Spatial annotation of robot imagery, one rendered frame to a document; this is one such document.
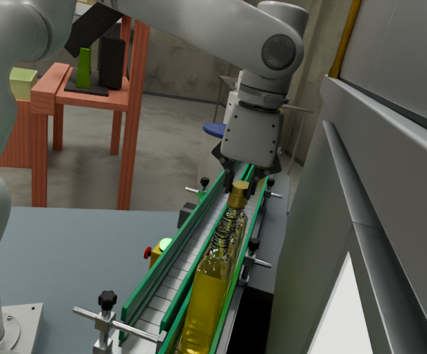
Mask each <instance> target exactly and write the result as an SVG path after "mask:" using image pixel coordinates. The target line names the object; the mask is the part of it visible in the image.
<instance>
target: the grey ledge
mask: <svg viewBox="0 0 427 354"><path fill-rule="evenodd" d="M292 177H293V173H291V176H289V175H286V174H283V173H274V176H273V179H274V180H275V183H274V185H273V186H272V187H271V190H272V193H275V194H278V195H282V196H283V197H282V199H280V198H277V197H273V196H270V198H268V203H267V205H266V206H267V210H266V213H264V214H263V218H262V221H261V226H260V228H259V232H258V237H257V239H258V240H260V244H259V247H258V249H257V250H255V254H256V259H258V260H261V261H265V262H267V263H271V264H272V267H271V268H266V267H263V266H261V265H257V264H254V266H253V268H250V271H249V275H248V276H249V282H248V285H247V288H244V289H243V292H242V295H243V296H246V297H249V298H251V299H255V300H257V301H261V302H264V303H267V304H269V303H272V301H273V296H274V290H275V280H276V274H277V264H278V258H279V256H280V252H281V249H282V245H283V243H284V238H285V236H286V230H287V217H288V214H289V205H290V198H291V184H292Z"/></svg>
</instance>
